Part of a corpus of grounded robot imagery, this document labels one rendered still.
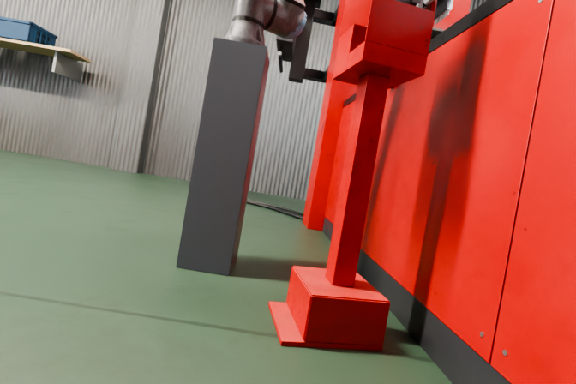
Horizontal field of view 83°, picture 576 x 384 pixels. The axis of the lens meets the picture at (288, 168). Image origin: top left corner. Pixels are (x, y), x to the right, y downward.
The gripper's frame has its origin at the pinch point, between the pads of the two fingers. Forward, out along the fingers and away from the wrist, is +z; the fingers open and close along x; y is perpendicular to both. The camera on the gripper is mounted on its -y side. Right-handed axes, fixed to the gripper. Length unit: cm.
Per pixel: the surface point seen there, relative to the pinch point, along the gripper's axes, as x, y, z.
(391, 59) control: -4.9, 0.2, 5.9
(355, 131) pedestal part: 4.0, -3.2, 22.2
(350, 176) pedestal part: 2.4, -4.2, 33.5
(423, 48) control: -4.9, 7.9, 2.2
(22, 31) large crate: 319, -247, -79
